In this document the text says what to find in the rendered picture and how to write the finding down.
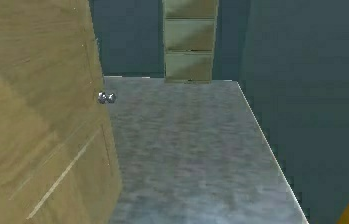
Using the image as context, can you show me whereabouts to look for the tan wooden room door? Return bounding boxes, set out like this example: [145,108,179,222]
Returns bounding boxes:
[0,0,123,224]

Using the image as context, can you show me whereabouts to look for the olive green chest of drawers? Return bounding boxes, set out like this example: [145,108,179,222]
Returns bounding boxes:
[162,0,220,84]

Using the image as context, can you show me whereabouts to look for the silver round door knob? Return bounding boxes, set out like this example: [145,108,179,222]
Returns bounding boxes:
[97,91,118,105]

